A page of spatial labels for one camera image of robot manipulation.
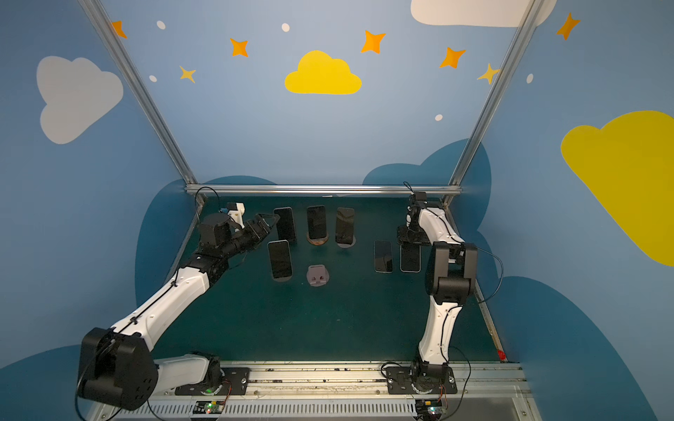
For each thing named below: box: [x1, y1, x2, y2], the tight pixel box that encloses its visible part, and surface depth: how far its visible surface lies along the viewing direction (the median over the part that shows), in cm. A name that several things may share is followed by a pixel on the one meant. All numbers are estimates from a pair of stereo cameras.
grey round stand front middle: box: [306, 264, 330, 287], surface depth 94 cm
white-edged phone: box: [399, 244, 422, 273], surface depth 97 cm
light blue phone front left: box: [267, 239, 294, 282], surface depth 92 cm
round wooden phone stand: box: [307, 233, 330, 246], surface depth 109 cm
